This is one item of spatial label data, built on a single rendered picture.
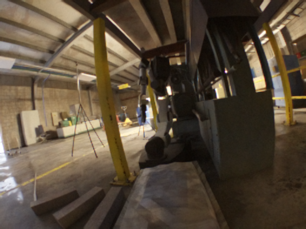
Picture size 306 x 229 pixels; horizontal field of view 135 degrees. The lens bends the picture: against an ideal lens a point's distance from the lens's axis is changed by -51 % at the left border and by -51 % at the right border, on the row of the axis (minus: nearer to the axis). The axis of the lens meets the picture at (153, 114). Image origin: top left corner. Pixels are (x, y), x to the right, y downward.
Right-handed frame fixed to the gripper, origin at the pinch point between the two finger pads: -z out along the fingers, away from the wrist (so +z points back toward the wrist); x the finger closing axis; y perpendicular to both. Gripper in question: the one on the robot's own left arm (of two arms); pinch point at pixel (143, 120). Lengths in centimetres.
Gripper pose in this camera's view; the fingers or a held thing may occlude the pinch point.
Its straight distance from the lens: 158.5
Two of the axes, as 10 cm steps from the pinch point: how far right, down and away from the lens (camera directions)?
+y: -9.4, -0.2, -3.4
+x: -3.4, 0.8, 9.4
